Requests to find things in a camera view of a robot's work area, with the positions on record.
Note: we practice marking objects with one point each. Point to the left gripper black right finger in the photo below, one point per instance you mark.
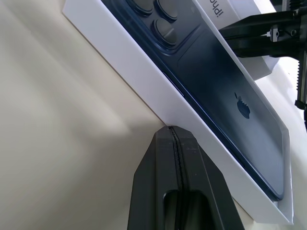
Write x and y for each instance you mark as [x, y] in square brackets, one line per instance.
[208, 182]

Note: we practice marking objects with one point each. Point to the white box tray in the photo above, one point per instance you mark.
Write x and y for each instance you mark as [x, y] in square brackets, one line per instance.
[242, 9]

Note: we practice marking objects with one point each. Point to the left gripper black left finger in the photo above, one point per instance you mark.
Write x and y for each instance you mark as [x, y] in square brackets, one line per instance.
[153, 191]

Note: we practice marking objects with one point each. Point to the white phone box base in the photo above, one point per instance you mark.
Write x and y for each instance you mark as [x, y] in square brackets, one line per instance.
[144, 72]

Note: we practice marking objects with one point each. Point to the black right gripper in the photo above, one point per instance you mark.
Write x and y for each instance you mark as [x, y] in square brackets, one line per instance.
[302, 43]

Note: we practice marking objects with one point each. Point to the dark blue smartphone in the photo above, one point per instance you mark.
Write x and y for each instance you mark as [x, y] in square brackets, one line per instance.
[216, 83]

